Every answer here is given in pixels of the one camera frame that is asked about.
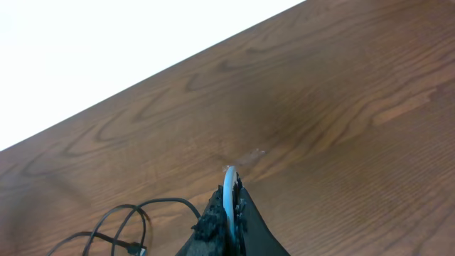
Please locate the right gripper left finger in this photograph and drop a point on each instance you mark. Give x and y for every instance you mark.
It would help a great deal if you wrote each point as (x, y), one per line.
(210, 235)

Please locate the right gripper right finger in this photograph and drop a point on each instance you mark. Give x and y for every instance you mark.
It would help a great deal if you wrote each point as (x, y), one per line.
(252, 236)

